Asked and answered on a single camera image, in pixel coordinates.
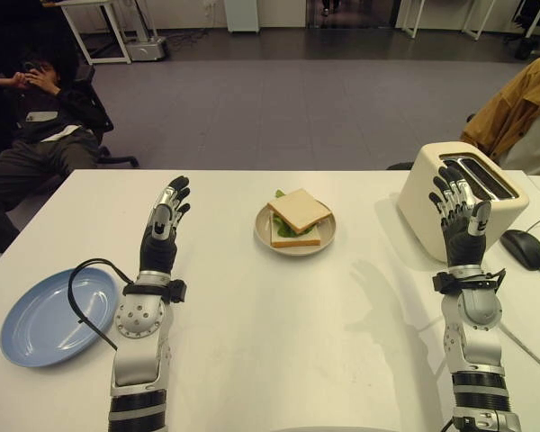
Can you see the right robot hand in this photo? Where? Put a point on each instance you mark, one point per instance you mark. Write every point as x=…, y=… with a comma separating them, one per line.
x=465, y=247

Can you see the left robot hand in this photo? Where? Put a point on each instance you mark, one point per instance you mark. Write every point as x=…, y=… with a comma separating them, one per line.
x=158, y=252

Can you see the black computer mouse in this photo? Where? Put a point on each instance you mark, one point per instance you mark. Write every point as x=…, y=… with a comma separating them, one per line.
x=524, y=247

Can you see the cream toaster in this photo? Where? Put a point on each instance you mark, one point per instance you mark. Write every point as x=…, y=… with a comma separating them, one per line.
x=420, y=189

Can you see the green lettuce leaf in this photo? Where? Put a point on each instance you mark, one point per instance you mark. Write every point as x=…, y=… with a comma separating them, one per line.
x=288, y=228

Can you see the bread slice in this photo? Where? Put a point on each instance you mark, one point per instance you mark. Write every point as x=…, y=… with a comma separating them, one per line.
x=294, y=240
x=299, y=209

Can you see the blue plate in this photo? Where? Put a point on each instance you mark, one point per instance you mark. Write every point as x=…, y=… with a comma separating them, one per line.
x=40, y=324

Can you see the beige plate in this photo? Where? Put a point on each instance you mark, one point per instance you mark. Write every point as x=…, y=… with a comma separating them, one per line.
x=328, y=229

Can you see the person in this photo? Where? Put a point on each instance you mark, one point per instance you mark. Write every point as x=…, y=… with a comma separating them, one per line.
x=517, y=112
x=40, y=148

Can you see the black office chair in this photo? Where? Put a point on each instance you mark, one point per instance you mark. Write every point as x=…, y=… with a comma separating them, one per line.
x=94, y=108

